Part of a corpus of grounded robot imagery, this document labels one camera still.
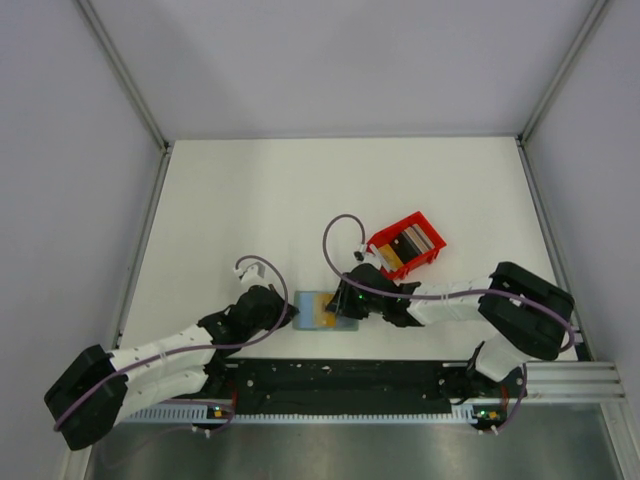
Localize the right aluminium frame post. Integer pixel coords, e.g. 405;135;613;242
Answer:
517;0;616;146

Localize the red plastic bin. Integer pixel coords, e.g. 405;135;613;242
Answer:
367;211;447;280

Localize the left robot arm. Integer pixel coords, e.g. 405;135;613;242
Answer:
44;285;299;451

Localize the stack of credit cards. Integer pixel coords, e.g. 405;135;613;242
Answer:
377;223;435;271

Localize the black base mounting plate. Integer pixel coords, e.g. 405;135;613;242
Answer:
197;358;523;416

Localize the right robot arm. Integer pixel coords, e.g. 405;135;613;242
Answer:
324;261;575;396

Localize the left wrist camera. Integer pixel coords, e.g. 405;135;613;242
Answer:
234;261;266;288

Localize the aluminium front rail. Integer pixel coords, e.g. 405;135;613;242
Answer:
524;361;626;404

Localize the grey slotted cable duct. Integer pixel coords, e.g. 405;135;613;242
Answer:
123;404;480;425

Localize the yellow credit card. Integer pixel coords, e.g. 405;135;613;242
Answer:
312;292;337;329

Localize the left aluminium frame post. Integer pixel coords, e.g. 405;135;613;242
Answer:
74;0;174;151

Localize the aluminium frame post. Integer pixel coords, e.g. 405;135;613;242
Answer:
74;0;174;151
517;0;616;146

